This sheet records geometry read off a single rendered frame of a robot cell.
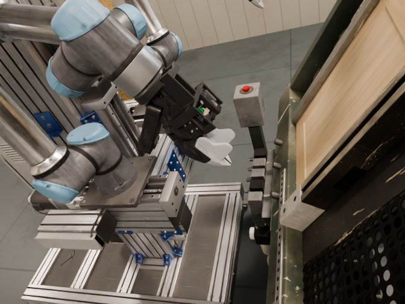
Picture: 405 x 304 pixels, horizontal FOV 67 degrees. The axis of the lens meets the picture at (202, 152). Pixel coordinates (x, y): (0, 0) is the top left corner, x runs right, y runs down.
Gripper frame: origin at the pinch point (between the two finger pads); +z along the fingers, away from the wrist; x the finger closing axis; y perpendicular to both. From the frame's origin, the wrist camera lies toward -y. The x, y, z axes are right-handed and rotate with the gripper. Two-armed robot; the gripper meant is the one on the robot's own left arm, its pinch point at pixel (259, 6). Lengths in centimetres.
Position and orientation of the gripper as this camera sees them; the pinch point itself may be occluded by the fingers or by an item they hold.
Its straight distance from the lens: 114.0
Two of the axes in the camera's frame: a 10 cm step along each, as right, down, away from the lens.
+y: 6.9, -3.9, -6.2
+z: 6.9, 6.0, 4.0
